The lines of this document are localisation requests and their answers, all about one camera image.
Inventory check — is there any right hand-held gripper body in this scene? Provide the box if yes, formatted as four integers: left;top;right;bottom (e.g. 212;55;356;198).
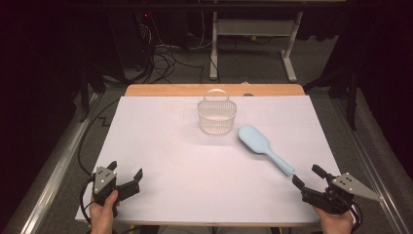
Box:
301;172;384;216

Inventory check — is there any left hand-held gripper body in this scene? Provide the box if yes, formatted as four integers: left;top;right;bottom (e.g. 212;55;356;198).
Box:
92;165;141;207

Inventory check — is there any light blue hairbrush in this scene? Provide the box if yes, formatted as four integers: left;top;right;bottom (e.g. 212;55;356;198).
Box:
238;125;296;177

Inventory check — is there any white plastic basket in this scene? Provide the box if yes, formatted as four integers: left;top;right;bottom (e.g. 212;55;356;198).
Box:
197;88;238;136

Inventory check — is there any person's right hand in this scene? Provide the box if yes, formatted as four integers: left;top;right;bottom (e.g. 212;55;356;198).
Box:
313;206;356;234

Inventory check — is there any person's left hand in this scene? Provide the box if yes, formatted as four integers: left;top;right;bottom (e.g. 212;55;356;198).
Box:
89;190;121;234

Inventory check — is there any white foam board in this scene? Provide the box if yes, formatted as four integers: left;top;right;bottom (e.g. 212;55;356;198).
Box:
75;95;360;226

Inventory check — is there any black stand leg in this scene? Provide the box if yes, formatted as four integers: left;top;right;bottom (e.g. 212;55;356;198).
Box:
303;64;362;132
79;61;107;123

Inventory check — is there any dark computer tower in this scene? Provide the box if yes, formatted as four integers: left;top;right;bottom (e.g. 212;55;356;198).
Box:
108;11;154;83

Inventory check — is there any left hand-held gripper cable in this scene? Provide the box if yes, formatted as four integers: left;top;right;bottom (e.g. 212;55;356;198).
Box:
79;175;97;234

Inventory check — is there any hand-held gripper cable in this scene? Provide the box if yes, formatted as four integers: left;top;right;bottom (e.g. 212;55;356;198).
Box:
79;175;97;234
348;200;363;234

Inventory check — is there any black floor cable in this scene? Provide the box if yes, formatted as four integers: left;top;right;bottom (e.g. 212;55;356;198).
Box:
77;98;121;176

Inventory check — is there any right hand-held gripper cable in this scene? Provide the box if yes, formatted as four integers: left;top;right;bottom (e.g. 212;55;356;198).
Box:
348;200;363;234

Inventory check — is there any aluminium floor rail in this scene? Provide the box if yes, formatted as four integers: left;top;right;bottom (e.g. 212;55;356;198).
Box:
19;93;102;234
330;97;413;234

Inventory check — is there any tangle of floor cables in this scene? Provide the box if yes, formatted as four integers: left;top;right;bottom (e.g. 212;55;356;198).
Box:
135;13;207;84

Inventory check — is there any white metal stand frame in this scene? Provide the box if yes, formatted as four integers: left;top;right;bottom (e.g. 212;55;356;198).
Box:
208;11;305;83

